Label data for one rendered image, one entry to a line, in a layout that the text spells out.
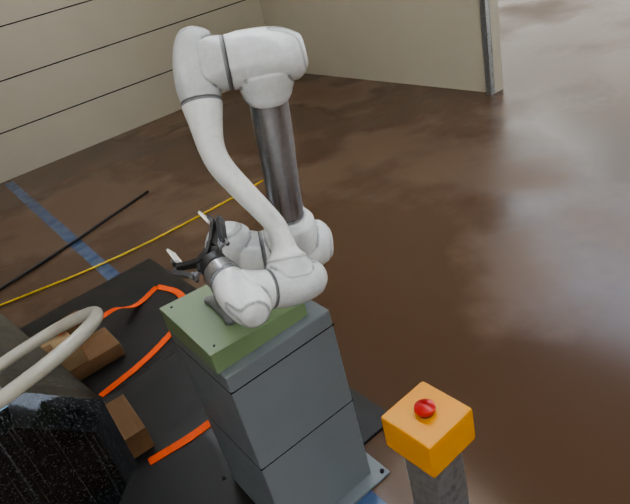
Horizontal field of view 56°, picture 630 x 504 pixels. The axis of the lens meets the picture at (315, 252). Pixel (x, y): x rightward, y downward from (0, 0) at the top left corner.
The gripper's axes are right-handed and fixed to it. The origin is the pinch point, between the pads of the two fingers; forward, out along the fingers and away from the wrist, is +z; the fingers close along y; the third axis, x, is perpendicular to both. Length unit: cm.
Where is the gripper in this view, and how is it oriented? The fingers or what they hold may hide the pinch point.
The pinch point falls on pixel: (187, 234)
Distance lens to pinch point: 169.2
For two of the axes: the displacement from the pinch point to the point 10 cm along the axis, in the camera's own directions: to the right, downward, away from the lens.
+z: -5.4, -4.7, 7.0
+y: 6.4, -7.7, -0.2
